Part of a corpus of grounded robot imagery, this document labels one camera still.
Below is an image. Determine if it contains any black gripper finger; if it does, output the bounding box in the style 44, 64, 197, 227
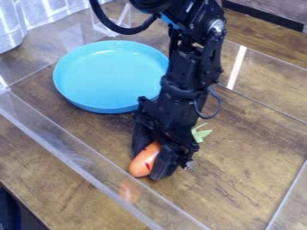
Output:
149, 144, 193, 181
132, 123, 152, 157

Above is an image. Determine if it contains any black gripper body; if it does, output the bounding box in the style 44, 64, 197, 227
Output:
134, 76, 206, 151

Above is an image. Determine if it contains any orange toy carrot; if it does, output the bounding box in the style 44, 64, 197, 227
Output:
128, 125, 212, 178

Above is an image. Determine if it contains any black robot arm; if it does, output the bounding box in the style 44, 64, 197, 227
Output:
130, 0, 226, 181

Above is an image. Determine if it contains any blue round tray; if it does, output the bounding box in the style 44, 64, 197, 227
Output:
53, 40, 168, 114

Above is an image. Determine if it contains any grey checked curtain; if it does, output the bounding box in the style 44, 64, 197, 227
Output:
0, 0, 114, 55

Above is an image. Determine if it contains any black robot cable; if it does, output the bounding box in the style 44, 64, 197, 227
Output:
88, 0, 160, 36

